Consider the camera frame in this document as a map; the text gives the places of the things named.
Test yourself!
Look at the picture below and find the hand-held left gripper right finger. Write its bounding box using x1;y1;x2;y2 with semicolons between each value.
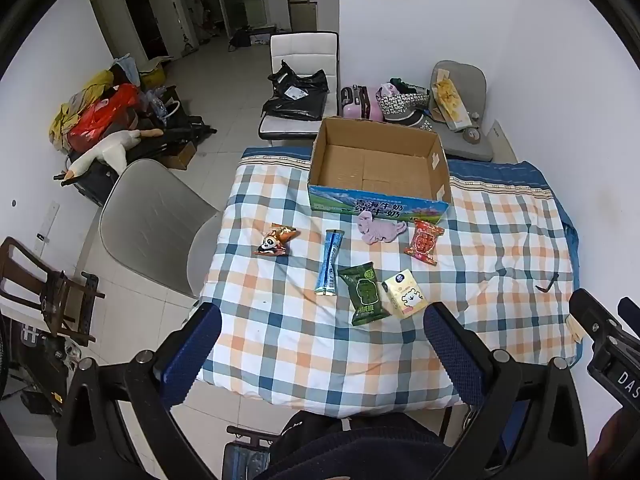
422;302;588;480

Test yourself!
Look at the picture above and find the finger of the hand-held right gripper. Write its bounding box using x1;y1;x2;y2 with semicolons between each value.
570;287;626;346
618;296;640;336

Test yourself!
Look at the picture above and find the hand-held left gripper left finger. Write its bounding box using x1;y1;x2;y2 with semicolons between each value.
57;302;223;480

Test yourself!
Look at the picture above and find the yellow tissue pack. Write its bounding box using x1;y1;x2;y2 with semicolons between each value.
382;268;428;319

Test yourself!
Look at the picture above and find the green wet wipes packet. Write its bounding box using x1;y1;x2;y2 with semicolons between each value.
337;261;392;326

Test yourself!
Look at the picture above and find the red snack packet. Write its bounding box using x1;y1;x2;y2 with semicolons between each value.
404;220;446;266

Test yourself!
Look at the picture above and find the panda print snack packet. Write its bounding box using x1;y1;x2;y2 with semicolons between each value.
252;223;299;257

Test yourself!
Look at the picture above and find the pink cloth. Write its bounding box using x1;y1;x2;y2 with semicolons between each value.
356;211;408;246

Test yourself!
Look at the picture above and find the blue stick packet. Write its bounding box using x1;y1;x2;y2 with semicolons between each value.
314;229;346;296

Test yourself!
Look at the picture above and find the plaid blanket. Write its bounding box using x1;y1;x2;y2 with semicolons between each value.
197;147;581;418

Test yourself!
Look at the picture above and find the grey shell chair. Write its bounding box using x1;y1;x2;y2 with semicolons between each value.
98;158;223;298

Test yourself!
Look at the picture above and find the person's dark clothed lap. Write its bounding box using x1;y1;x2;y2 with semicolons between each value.
270;410;453;480

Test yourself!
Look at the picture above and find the dark wooden chair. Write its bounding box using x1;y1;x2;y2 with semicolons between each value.
0;236;107;347

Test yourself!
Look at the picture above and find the dark equipment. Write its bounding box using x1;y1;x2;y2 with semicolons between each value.
0;310;81;416

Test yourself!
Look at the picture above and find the beige board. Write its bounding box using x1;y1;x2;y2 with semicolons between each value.
487;120;517;163

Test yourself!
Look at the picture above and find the small brown cardboard box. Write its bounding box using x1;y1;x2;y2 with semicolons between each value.
159;141;197;171

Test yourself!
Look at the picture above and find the white goose plush toy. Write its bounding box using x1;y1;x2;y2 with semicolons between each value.
69;128;165;178

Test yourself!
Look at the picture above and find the pile of clothes and bags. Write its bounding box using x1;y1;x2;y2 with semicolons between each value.
60;87;218;207

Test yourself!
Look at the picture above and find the grey patterned bag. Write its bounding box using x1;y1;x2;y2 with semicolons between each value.
384;109;435;132

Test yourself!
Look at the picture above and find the grey cushioned chair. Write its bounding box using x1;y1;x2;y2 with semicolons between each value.
427;60;495;162

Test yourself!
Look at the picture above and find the clear plastic bag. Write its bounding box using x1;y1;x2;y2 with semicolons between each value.
146;87;174;120

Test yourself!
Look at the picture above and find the yellow snack bag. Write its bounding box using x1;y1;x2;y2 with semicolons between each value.
432;76;471;131

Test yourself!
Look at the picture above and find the red plastic bag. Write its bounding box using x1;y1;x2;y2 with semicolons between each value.
67;83;142;148

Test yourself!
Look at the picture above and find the black white patterned tote bag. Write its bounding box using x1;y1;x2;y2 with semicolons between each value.
376;79;432;121

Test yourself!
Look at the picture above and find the pink suitcase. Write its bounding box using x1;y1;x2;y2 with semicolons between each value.
340;85;386;121

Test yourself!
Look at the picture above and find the yellow cloth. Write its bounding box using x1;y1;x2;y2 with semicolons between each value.
48;70;115;142

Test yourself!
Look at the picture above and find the yellow bin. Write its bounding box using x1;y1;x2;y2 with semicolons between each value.
138;56;174;92

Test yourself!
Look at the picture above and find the black plastic bag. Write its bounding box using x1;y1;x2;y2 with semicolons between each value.
262;60;330;122

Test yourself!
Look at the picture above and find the light blue cloth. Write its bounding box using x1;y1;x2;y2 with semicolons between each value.
119;54;139;87

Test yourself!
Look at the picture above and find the black floor bag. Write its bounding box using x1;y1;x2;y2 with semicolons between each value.
228;24;279;53

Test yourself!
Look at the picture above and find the white padded chair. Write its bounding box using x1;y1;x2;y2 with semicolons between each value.
258;32;341;147

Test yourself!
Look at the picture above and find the white wall strip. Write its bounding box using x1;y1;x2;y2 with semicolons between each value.
35;201;61;244

